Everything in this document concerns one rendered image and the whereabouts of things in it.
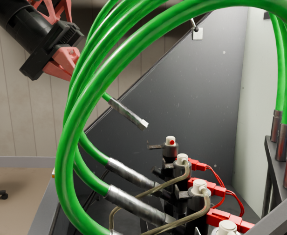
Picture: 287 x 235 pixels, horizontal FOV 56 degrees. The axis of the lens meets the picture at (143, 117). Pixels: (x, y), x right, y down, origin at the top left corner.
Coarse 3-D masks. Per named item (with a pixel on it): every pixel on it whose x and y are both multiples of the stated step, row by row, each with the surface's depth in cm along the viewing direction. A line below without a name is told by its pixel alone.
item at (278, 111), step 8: (112, 0) 51; (104, 8) 52; (104, 16) 53; (272, 16) 45; (96, 24) 53; (272, 24) 46; (88, 40) 54; (280, 40) 46; (280, 48) 46; (280, 56) 46; (280, 64) 47; (280, 72) 47; (280, 80) 47; (280, 88) 48; (104, 96) 57; (280, 96) 48; (280, 104) 48; (280, 112) 48
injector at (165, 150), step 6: (168, 150) 47; (174, 150) 47; (168, 156) 48; (174, 156) 48; (168, 162) 48; (156, 168) 49; (162, 168) 49; (156, 174) 49; (162, 174) 49; (168, 174) 48; (168, 180) 49; (168, 186) 50; (168, 204) 51; (168, 210) 51
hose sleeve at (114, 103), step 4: (112, 100) 56; (116, 100) 57; (112, 104) 56; (116, 104) 56; (120, 104) 57; (116, 108) 57; (120, 108) 56; (124, 108) 56; (120, 112) 57; (124, 112) 56; (128, 112) 56; (132, 112) 57; (124, 116) 57; (128, 116) 56; (132, 116) 56; (136, 116) 56; (132, 120) 56; (136, 120) 56; (140, 120) 56; (136, 124) 56
